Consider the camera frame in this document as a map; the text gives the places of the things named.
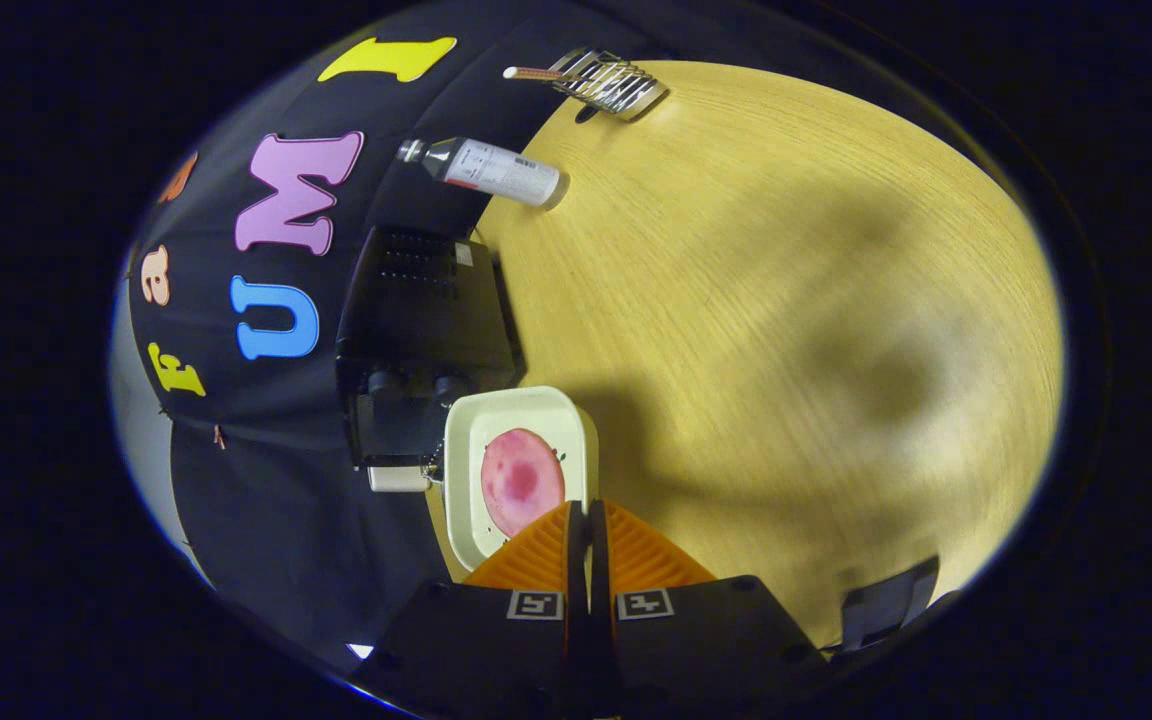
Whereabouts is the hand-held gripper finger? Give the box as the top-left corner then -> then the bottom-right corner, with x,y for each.
589,500 -> 832,720
351,500 -> 592,720

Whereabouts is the pink ham slice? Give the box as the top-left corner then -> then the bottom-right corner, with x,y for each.
481,428 -> 567,539

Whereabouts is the cream square plate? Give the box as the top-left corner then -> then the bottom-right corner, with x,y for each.
443,386 -> 600,571

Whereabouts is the black toaster oven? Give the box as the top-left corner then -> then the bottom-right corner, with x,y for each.
335,226 -> 525,471

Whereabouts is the white toaster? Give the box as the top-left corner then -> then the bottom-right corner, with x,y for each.
368,465 -> 433,493

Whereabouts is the black backdrop cloth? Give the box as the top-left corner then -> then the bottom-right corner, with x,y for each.
116,5 -> 667,691

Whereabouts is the clear bottle with white label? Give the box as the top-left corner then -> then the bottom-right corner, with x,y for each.
396,137 -> 570,212

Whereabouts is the metal wire holder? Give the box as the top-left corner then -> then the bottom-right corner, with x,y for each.
548,47 -> 670,123

